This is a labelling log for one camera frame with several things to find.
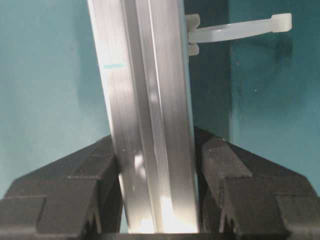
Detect large aluminium extrusion rail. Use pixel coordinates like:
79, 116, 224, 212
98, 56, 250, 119
88, 0, 200, 233

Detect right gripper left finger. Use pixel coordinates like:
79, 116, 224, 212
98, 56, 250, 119
0, 136, 123, 240

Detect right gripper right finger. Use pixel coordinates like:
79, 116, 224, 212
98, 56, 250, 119
194, 127, 320, 240

